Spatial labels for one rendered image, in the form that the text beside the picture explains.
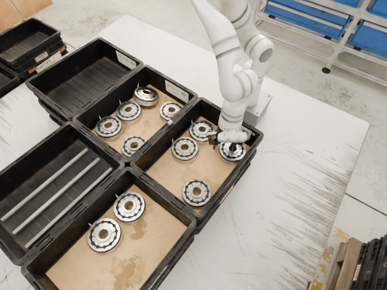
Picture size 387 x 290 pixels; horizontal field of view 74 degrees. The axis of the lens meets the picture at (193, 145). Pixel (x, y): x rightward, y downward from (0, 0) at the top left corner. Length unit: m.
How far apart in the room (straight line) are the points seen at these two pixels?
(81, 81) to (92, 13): 2.19
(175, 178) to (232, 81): 0.43
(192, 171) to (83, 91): 0.63
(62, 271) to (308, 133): 1.13
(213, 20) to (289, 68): 2.12
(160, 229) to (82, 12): 2.97
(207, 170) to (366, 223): 1.39
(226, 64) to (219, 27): 0.09
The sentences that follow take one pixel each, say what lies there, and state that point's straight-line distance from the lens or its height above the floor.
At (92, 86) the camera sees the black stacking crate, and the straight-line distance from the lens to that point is 1.29.
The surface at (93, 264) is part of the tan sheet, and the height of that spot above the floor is 0.83.
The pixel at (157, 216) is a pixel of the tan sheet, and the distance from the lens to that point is 0.90.
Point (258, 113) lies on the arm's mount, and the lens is 1.20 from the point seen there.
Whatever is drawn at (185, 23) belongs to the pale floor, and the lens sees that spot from 3.17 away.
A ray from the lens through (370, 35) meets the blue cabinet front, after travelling 2.67.
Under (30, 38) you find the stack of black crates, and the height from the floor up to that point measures 0.49.
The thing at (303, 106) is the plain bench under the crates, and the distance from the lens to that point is 1.44.
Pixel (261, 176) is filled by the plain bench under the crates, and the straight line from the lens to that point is 1.14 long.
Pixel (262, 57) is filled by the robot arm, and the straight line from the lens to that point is 1.02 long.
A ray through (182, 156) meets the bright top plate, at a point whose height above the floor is 0.86.
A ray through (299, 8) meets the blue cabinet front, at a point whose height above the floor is 0.46.
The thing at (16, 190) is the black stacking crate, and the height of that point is 0.83.
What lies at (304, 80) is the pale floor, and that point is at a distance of 2.71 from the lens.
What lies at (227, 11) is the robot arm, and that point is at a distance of 0.83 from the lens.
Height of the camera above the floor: 1.69
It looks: 58 degrees down
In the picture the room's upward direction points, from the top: 3 degrees clockwise
